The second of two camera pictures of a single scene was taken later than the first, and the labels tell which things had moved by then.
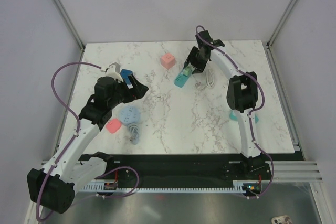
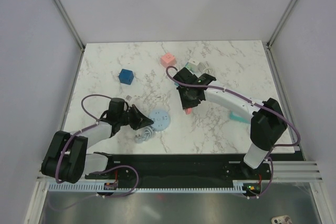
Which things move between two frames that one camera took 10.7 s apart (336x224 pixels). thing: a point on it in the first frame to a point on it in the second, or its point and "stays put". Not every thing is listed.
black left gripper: [137, 92] to [140, 120]
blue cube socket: [125, 73] stays put
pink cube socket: [167, 60] stays put
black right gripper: [199, 68] to [185, 104]
